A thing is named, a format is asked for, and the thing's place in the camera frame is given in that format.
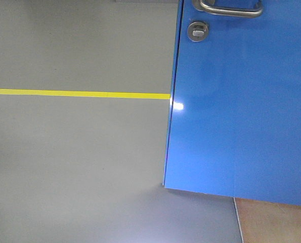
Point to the plywood base platform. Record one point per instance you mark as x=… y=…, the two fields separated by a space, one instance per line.
x=262 y=221

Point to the blue door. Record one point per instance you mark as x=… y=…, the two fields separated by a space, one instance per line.
x=235 y=111

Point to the silver door lever handle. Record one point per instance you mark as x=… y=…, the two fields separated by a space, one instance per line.
x=210 y=8

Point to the silver thumb turn lock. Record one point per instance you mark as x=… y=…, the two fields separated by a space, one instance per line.
x=198 y=31

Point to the yellow floor tape line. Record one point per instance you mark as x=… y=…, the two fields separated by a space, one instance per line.
x=97 y=94

